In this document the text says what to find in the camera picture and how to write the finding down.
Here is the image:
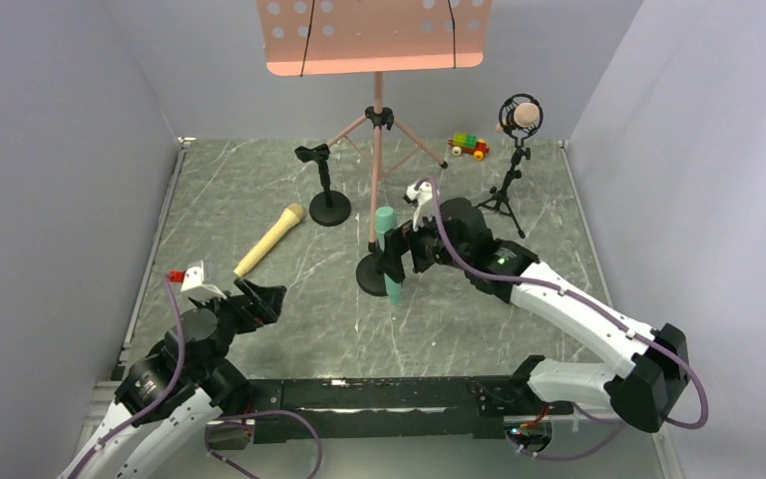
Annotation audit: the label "colourful toy block train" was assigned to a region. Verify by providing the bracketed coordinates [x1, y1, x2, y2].
[448, 132, 491, 161]

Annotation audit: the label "yellow microphone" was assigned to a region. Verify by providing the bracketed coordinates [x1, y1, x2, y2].
[233, 204, 305, 277]

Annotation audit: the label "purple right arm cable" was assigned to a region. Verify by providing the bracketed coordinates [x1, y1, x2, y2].
[419, 175, 710, 463]

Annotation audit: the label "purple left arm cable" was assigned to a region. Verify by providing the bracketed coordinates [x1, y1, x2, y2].
[65, 280, 323, 479]

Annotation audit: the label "black tripod microphone stand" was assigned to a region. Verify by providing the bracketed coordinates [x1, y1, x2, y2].
[477, 93, 544, 239]

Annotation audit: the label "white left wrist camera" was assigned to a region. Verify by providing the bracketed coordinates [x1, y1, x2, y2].
[165, 260, 229, 303]

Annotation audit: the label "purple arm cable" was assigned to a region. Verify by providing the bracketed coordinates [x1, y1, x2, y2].
[65, 280, 323, 479]
[419, 175, 710, 463]

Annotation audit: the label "pink music stand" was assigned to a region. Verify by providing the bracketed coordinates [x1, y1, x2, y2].
[255, 0, 493, 212]

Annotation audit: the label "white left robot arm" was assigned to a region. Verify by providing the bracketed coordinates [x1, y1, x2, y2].
[61, 270, 287, 478]

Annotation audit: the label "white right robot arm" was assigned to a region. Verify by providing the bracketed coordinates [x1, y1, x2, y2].
[377, 198, 691, 433]

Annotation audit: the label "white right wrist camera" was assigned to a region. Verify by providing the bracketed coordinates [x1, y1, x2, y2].
[404, 179, 436, 232]

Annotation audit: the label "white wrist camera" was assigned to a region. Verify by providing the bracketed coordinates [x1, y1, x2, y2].
[165, 260, 229, 303]
[404, 179, 436, 232]

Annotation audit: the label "teal microphone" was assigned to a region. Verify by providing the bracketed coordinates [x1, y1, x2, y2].
[374, 206, 404, 306]

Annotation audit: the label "pink microphone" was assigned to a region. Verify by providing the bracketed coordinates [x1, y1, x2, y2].
[496, 103, 542, 132]

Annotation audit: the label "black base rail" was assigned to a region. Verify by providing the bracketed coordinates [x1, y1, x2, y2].
[181, 375, 615, 445]

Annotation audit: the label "black round-base mic stand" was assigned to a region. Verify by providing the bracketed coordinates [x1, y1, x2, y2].
[294, 144, 351, 227]
[355, 241, 387, 297]

